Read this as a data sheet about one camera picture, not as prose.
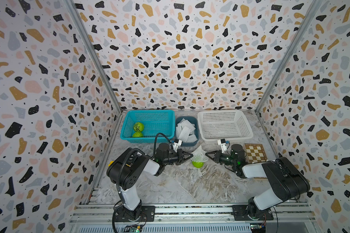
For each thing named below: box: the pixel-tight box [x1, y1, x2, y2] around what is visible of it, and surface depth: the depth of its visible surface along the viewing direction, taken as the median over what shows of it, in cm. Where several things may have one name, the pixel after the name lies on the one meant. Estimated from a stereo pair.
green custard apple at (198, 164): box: [191, 161, 205, 169], surface depth 89 cm
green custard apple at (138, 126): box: [133, 121, 145, 133], surface depth 105 cm
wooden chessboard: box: [244, 143, 269, 164], surface depth 97 cm
